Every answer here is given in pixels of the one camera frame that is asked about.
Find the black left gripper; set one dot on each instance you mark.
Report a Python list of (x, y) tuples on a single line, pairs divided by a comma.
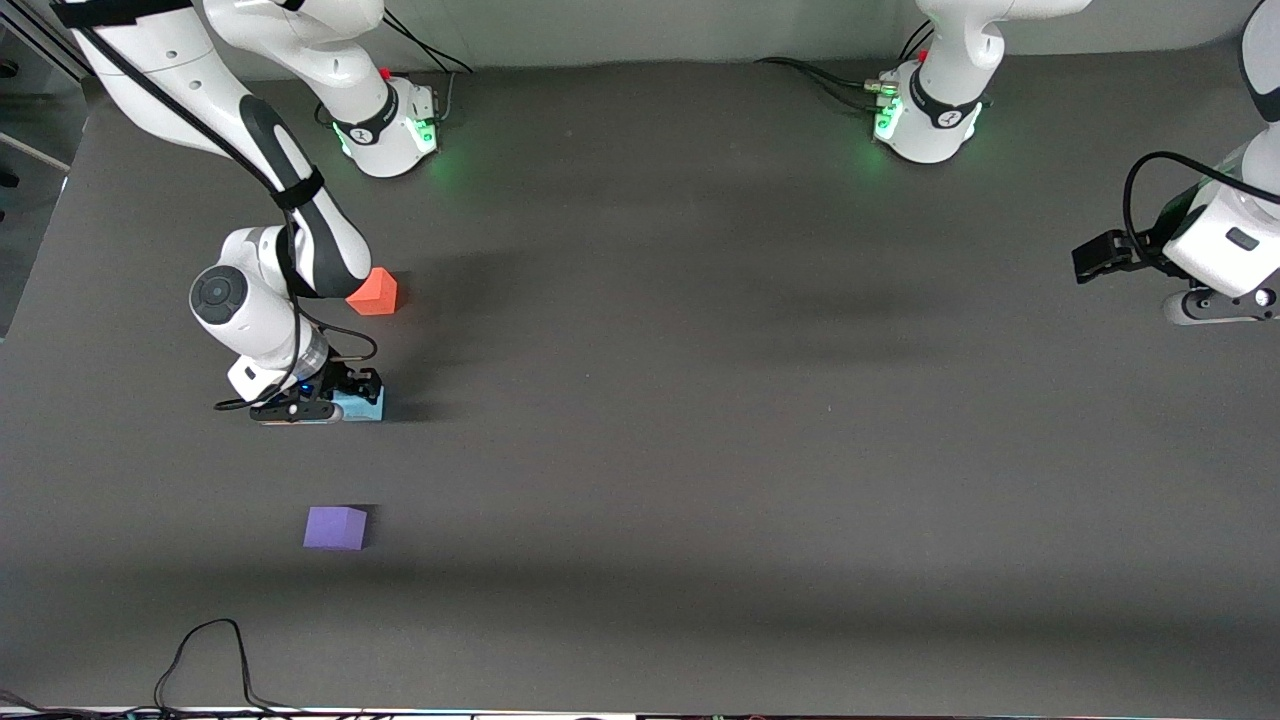
[(1148, 249)]

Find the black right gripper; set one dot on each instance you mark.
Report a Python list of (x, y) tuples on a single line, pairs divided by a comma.
[(343, 379)]

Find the light blue foam block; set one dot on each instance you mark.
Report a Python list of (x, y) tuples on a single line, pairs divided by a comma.
[(365, 408)]

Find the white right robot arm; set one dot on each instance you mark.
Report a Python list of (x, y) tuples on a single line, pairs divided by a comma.
[(160, 60)]

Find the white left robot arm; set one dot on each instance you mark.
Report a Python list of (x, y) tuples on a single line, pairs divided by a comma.
[(950, 110)]

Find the orange foam block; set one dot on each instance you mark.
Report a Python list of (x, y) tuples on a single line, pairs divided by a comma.
[(380, 295)]

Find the purple foam block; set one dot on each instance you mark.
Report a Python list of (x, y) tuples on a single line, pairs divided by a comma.
[(335, 530)]

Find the dark grey table mat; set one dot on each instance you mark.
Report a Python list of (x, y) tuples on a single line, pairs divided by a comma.
[(640, 500)]

